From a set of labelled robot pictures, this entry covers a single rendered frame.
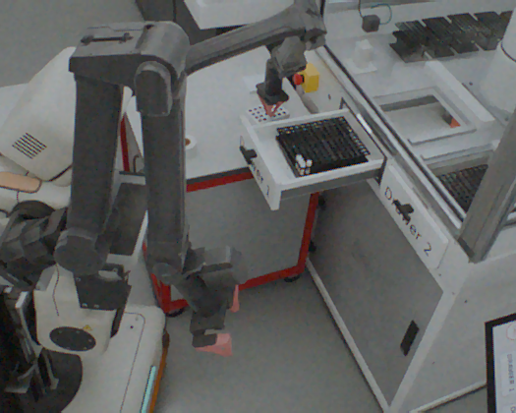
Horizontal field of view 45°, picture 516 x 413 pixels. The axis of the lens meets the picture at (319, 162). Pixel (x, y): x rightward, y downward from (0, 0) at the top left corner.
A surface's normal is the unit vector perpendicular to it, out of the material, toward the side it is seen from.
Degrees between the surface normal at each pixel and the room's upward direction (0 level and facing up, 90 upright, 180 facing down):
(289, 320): 0
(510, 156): 90
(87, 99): 97
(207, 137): 0
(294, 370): 0
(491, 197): 90
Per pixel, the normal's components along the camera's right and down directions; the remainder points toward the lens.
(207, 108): 0.15, -0.73
